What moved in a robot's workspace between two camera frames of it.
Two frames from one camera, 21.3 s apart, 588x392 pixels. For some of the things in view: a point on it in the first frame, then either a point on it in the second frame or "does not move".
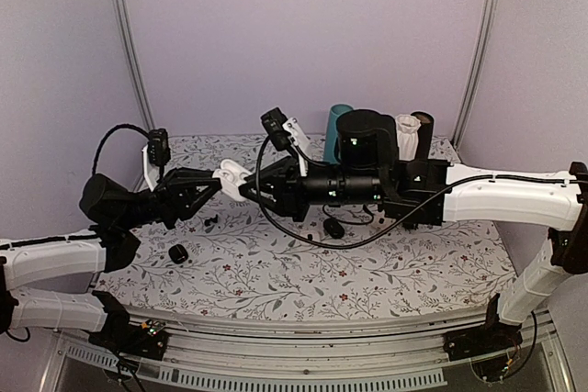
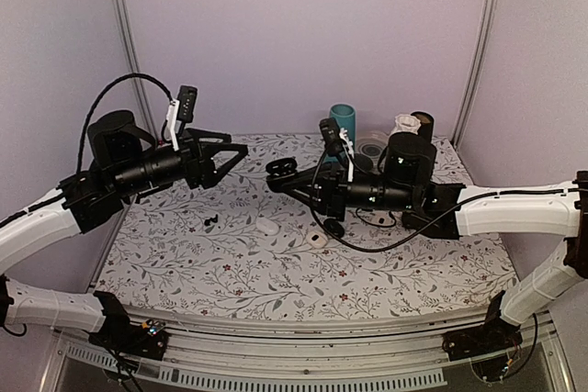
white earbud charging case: [231, 176] → [267, 227]
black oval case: [333, 228] does not move
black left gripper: [175, 195] → [196, 165]
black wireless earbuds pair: [213, 219] does not move
